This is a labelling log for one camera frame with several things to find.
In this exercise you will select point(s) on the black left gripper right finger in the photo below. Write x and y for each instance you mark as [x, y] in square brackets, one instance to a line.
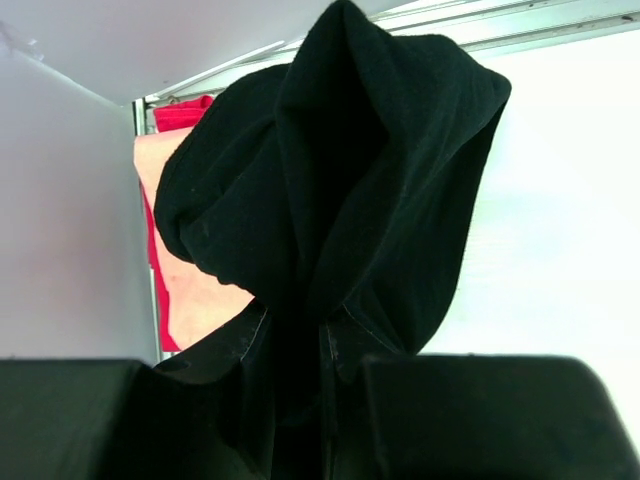
[387, 415]

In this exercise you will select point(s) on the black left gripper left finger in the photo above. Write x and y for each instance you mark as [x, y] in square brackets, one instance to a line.
[206, 413]

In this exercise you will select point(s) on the black t-shirt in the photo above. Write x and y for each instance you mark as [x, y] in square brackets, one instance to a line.
[343, 180]

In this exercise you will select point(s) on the folded pink t-shirt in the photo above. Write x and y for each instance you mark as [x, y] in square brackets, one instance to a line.
[191, 303]

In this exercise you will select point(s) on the folded red t-shirt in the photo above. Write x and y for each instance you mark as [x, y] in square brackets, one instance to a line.
[173, 122]

